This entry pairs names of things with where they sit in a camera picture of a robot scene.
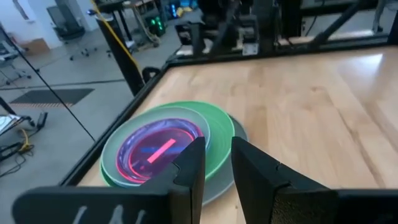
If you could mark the white printed paper sheet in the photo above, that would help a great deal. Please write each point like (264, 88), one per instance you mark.
(6, 123)

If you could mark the grey plastic plate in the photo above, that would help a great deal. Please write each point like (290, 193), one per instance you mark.
(224, 186)

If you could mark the black camera stand post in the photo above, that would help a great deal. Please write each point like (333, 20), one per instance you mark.
(124, 62)

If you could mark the black aluminium table frame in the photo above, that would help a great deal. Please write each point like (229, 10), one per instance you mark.
(217, 58)

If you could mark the red translucent plastic plate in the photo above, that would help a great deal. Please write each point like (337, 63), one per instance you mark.
(161, 151)

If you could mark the pale mint plastic plate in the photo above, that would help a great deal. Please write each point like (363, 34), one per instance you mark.
(109, 155)

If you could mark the black power adapter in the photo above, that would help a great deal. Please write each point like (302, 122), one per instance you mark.
(42, 119)

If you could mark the purple translucent plastic plate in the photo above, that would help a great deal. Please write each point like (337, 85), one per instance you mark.
(146, 130)

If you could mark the brown cardboard box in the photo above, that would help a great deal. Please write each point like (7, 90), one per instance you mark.
(35, 46)

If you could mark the black computer with green lights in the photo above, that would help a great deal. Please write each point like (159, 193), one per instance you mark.
(157, 26)

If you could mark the green plastic plate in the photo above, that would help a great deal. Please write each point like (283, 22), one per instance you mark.
(217, 130)

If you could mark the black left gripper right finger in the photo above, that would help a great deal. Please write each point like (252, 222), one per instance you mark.
(295, 208)

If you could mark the black mat with orange stripes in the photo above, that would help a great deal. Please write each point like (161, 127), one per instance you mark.
(53, 96)

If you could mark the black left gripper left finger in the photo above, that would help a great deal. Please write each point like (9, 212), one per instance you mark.
(109, 205)

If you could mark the black office chair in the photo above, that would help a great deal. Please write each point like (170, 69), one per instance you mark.
(66, 29)

